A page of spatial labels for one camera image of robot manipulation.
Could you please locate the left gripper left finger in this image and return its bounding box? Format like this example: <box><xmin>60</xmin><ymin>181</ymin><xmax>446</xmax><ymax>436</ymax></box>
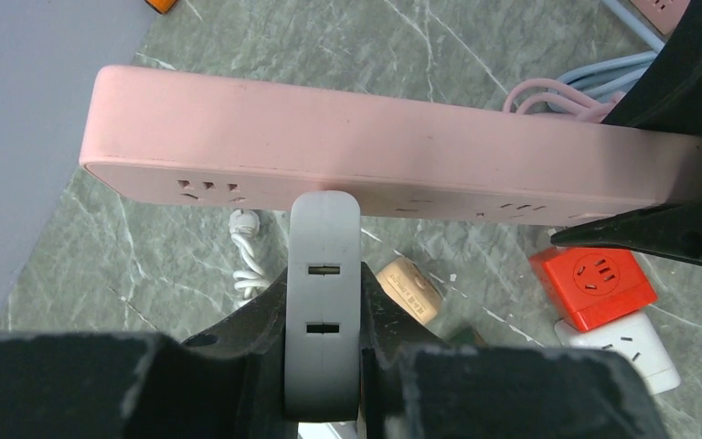
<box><xmin>0</xmin><ymin>274</ymin><xmax>297</xmax><ymax>438</ymax></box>

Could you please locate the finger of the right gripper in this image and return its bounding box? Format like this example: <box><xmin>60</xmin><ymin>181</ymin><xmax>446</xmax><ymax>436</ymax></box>
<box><xmin>550</xmin><ymin>199</ymin><xmax>702</xmax><ymax>266</ymax></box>
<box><xmin>603</xmin><ymin>1</ymin><xmax>702</xmax><ymax>137</ymax></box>

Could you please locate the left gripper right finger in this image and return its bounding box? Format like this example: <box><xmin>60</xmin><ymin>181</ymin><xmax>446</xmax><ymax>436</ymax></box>
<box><xmin>359</xmin><ymin>266</ymin><xmax>668</xmax><ymax>438</ymax></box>

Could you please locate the green cube adapter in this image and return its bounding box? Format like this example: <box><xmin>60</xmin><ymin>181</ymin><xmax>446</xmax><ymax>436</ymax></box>
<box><xmin>447</xmin><ymin>327</ymin><xmax>488</xmax><ymax>348</ymax></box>

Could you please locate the pink cube socket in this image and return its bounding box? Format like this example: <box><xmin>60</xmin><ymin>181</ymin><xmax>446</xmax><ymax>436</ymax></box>
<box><xmin>631</xmin><ymin>0</ymin><xmax>690</xmax><ymax>36</ymax></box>

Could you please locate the light blue cable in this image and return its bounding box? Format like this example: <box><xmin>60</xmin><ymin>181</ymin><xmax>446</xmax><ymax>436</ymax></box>
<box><xmin>548</xmin><ymin>0</ymin><xmax>667</xmax><ymax>113</ymax></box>

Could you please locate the beige cube adapter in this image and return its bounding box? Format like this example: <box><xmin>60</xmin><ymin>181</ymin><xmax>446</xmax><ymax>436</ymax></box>
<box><xmin>376</xmin><ymin>257</ymin><xmax>442</xmax><ymax>325</ymax></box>

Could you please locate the red cube adapter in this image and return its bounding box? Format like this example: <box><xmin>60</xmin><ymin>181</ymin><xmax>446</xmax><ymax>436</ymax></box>
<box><xmin>528</xmin><ymin>247</ymin><xmax>658</xmax><ymax>333</ymax></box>

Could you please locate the white cube adapter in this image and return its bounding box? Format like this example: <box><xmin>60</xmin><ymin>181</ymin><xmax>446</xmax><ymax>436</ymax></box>
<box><xmin>554</xmin><ymin>310</ymin><xmax>682</xmax><ymax>395</ymax></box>

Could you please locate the small white plug adapter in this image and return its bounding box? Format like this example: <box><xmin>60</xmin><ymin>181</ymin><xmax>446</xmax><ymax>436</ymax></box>
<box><xmin>283</xmin><ymin>191</ymin><xmax>361</xmax><ymax>423</ymax></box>

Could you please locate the white power strip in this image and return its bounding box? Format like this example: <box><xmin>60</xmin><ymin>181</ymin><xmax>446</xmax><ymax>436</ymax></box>
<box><xmin>229</xmin><ymin>209</ymin><xmax>271</xmax><ymax>307</ymax></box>

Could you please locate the pink power strip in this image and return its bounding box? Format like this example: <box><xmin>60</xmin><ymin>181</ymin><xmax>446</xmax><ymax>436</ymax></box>
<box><xmin>80</xmin><ymin>66</ymin><xmax>702</xmax><ymax>226</ymax></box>

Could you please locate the pink coiled cable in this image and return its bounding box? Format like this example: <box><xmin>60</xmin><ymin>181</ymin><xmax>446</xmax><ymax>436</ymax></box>
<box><xmin>502</xmin><ymin>77</ymin><xmax>628</xmax><ymax>124</ymax></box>

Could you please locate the orange handled screwdriver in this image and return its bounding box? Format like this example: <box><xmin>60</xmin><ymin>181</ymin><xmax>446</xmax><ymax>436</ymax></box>
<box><xmin>144</xmin><ymin>0</ymin><xmax>178</xmax><ymax>15</ymax></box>

